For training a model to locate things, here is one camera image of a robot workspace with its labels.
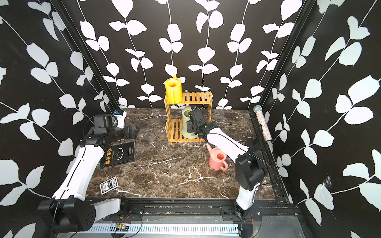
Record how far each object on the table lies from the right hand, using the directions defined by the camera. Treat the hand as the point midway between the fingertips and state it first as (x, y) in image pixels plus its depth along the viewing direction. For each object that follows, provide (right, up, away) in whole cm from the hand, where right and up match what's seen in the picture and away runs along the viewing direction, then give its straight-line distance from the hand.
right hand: (189, 120), depth 88 cm
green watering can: (-2, +1, 0) cm, 2 cm away
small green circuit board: (-33, -53, -18) cm, 65 cm away
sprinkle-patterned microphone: (+43, -7, -7) cm, 44 cm away
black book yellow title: (-46, -22, +5) cm, 51 cm away
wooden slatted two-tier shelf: (-13, -4, +19) cm, 24 cm away
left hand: (-32, -3, -9) cm, 33 cm away
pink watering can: (+16, -22, -6) cm, 28 cm away
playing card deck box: (-45, -37, -7) cm, 58 cm away
